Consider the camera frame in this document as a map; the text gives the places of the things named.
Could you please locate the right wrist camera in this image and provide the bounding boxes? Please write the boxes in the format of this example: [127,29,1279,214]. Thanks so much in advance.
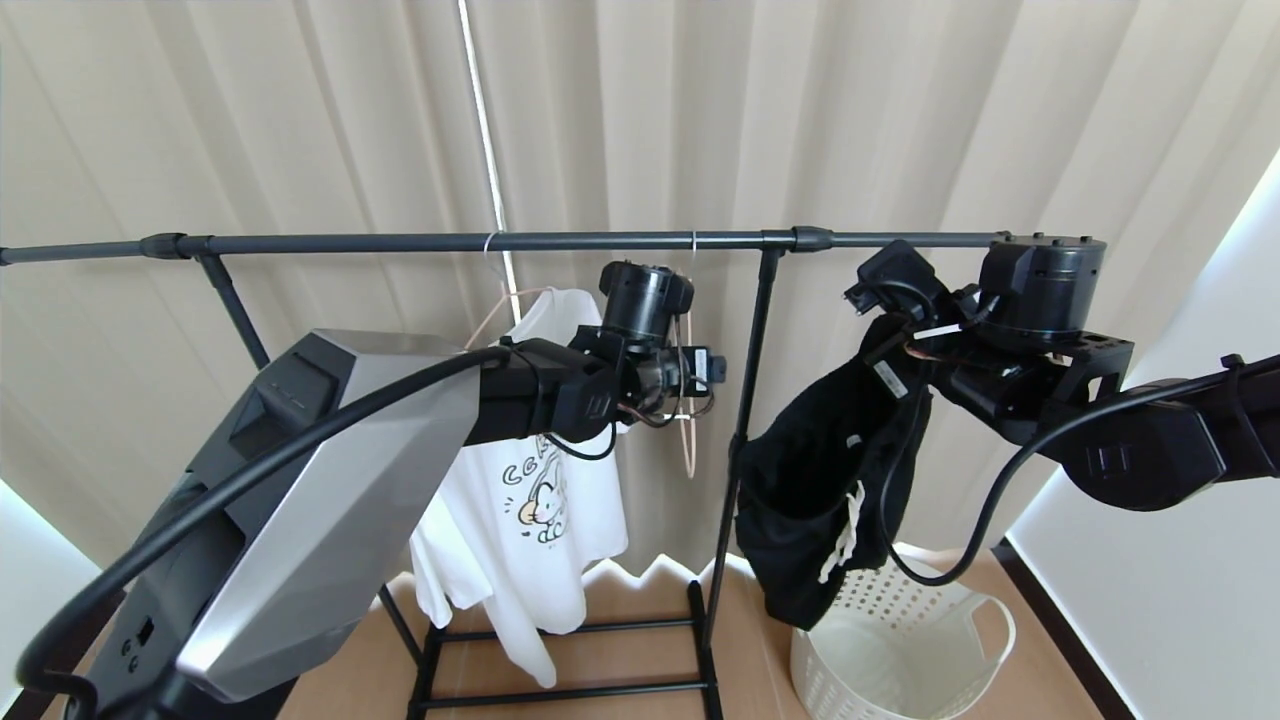
[845,240,953,323]

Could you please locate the beige curtain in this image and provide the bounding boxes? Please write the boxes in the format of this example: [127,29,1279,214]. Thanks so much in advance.
[0,0,1280,603]

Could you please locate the black clothes rack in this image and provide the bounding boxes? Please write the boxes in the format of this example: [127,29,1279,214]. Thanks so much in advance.
[0,225,1013,720]

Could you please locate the white printed t-shirt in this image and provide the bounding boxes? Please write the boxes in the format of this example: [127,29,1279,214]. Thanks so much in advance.
[409,288,632,691]

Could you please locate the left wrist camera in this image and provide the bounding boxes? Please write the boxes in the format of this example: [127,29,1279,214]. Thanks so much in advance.
[683,345,729,393]

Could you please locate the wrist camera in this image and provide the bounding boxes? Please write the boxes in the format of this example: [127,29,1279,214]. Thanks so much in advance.
[683,345,729,393]
[845,240,953,323]

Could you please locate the black shorts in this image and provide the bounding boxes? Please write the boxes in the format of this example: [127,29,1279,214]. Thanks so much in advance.
[734,315,938,632]

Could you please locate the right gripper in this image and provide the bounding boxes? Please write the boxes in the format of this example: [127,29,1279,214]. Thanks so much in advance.
[862,314,978,403]

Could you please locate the black cable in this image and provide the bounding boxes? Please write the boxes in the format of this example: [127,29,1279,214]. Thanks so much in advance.
[879,370,1233,589]
[15,345,514,703]

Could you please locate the white laundry basket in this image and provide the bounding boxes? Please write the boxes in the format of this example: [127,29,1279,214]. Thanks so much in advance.
[789,545,1017,720]

